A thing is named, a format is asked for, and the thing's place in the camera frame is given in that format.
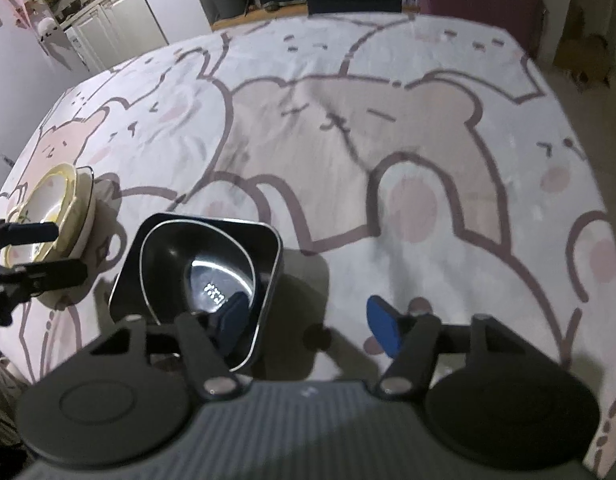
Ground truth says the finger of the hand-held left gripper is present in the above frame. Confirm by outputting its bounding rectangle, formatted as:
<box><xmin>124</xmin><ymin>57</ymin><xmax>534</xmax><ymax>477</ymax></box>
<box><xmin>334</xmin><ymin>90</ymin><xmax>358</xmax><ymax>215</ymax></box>
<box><xmin>0</xmin><ymin>220</ymin><xmax>60</xmax><ymax>248</ymax></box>
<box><xmin>0</xmin><ymin>258</ymin><xmax>90</xmax><ymax>295</ymax></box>

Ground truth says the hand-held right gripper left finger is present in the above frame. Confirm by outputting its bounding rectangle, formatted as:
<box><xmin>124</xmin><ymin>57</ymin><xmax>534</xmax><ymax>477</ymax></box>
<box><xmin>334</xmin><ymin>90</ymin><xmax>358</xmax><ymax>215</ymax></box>
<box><xmin>88</xmin><ymin>292</ymin><xmax>251</xmax><ymax>401</ymax></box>

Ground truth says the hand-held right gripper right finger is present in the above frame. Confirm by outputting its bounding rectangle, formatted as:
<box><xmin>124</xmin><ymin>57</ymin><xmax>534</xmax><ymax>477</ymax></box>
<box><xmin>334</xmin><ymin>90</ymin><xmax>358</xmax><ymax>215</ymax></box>
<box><xmin>365</xmin><ymin>294</ymin><xmax>536</xmax><ymax>401</ymax></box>

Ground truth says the small floral bowl yellow rim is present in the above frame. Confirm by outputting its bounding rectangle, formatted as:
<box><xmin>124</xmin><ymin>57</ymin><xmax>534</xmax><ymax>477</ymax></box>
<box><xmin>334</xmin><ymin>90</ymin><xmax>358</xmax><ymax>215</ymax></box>
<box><xmin>5</xmin><ymin>162</ymin><xmax>80</xmax><ymax>262</ymax></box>

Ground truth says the large cream bowl with handles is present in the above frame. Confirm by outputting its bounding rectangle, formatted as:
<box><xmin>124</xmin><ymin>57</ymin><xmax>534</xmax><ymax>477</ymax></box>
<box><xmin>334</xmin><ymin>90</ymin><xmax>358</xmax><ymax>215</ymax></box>
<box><xmin>37</xmin><ymin>199</ymin><xmax>127</xmax><ymax>307</ymax></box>

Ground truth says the rectangular steel container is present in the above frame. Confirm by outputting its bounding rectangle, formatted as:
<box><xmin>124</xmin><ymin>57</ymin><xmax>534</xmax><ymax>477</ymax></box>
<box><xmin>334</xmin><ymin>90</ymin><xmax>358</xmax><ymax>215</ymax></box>
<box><xmin>108</xmin><ymin>213</ymin><xmax>283</xmax><ymax>372</ymax></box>

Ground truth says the round steel bowl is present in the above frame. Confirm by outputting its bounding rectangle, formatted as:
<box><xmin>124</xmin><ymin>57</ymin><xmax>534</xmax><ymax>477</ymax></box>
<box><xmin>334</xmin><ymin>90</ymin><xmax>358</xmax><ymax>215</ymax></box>
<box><xmin>138</xmin><ymin>219</ymin><xmax>255</xmax><ymax>331</ymax></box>

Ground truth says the pink bear printed tablecloth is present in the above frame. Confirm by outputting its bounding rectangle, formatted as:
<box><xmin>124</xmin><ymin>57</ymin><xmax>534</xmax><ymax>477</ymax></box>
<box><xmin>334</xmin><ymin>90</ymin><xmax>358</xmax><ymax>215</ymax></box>
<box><xmin>0</xmin><ymin>12</ymin><xmax>616</xmax><ymax>480</ymax></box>

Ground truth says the white cabinet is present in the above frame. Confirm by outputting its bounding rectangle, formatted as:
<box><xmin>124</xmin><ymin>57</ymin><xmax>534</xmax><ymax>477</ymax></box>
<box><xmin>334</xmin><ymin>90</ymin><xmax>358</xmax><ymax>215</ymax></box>
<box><xmin>62</xmin><ymin>0</ymin><xmax>169</xmax><ymax>74</ymax></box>

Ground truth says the grey bucket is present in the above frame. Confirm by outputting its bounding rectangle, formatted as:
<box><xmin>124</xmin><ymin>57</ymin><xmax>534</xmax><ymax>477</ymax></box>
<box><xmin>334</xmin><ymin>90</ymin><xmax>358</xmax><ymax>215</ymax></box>
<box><xmin>207</xmin><ymin>0</ymin><xmax>249</xmax><ymax>22</ymax></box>

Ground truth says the maroon chair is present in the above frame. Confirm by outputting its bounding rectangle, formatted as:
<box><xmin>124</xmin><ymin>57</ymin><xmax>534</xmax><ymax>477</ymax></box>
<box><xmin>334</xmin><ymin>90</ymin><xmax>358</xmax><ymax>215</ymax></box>
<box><xmin>417</xmin><ymin>0</ymin><xmax>544</xmax><ymax>57</ymax></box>

